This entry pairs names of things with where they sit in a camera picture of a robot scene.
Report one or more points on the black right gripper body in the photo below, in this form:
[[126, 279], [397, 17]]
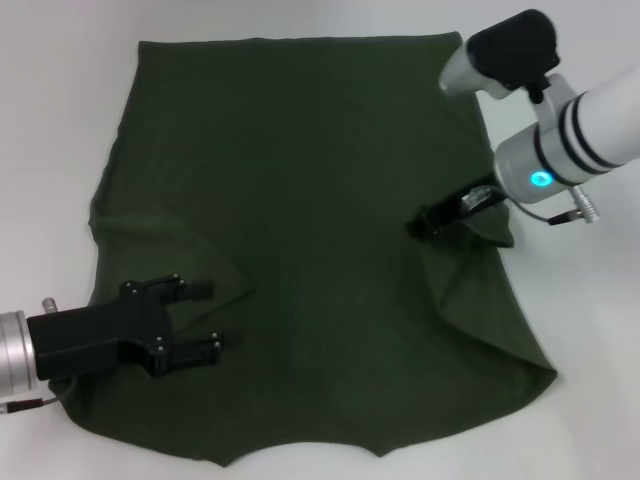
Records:
[[472, 202]]

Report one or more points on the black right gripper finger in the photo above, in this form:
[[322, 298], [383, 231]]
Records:
[[430, 231], [430, 217]]

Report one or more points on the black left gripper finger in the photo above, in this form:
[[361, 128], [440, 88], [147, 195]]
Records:
[[190, 291], [200, 350]]

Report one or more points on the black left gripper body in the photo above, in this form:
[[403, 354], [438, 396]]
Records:
[[100, 335]]

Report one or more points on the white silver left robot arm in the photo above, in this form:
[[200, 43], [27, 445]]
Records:
[[15, 350]]

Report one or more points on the dark green shirt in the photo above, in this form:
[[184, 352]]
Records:
[[300, 200]]

